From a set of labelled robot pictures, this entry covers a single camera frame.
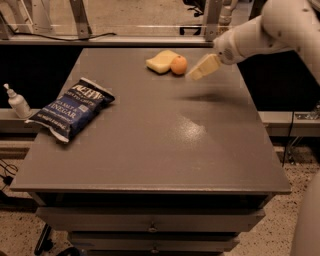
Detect lower grey drawer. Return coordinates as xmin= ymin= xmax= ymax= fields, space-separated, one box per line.
xmin=68 ymin=232 xmax=239 ymax=253

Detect upper grey drawer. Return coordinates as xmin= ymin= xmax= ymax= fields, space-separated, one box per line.
xmin=36 ymin=207 xmax=265 ymax=233

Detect white pump bottle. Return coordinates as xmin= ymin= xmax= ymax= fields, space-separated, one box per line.
xmin=3 ymin=84 xmax=32 ymax=119

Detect orange fruit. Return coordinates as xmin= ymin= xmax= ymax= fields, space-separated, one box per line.
xmin=170 ymin=55 xmax=188 ymax=75

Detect grey drawer cabinet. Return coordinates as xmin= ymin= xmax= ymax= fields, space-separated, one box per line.
xmin=12 ymin=48 xmax=290 ymax=256

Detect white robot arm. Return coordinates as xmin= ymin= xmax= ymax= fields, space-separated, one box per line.
xmin=187 ymin=0 xmax=320 ymax=256

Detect black cable on ledge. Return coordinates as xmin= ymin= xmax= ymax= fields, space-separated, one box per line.
xmin=0 ymin=6 xmax=118 ymax=42

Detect blue chips bag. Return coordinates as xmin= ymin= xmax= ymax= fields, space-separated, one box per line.
xmin=26 ymin=78 xmax=115 ymax=143

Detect grey drawer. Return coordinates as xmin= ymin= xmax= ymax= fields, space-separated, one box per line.
xmin=68 ymin=232 xmax=239 ymax=253
xmin=36 ymin=207 xmax=265 ymax=233

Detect black cables at left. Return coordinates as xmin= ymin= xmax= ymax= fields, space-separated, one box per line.
xmin=0 ymin=157 xmax=19 ymax=192

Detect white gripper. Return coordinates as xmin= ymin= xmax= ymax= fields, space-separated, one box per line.
xmin=186 ymin=29 xmax=245 ymax=81

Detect yellow sponge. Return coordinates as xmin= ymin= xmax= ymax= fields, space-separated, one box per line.
xmin=146 ymin=50 xmax=178 ymax=74

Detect grey metal ledge rail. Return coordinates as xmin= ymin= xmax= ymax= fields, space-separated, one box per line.
xmin=0 ymin=34 xmax=213 ymax=48

